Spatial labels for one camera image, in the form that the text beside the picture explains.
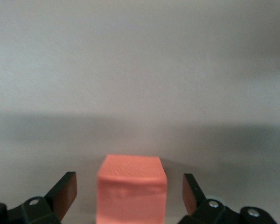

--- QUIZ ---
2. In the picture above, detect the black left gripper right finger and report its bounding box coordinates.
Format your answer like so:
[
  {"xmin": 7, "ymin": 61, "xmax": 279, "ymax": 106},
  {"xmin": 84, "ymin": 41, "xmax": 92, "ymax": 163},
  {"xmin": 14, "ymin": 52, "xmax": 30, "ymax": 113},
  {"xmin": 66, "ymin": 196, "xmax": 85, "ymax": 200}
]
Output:
[{"xmin": 182, "ymin": 173, "xmax": 277, "ymax": 224}]

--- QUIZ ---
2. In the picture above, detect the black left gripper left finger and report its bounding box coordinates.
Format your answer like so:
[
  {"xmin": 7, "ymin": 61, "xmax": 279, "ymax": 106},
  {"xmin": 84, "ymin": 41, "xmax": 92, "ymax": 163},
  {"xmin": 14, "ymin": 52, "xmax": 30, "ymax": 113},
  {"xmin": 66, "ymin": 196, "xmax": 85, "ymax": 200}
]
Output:
[{"xmin": 0, "ymin": 171, "xmax": 78, "ymax": 224}]

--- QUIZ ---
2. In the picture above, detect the orange foam cube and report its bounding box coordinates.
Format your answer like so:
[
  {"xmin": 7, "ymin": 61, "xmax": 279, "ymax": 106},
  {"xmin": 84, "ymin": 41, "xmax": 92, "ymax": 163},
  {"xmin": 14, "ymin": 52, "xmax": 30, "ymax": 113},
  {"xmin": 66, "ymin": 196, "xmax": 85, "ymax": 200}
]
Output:
[{"xmin": 95, "ymin": 154, "xmax": 167, "ymax": 224}]

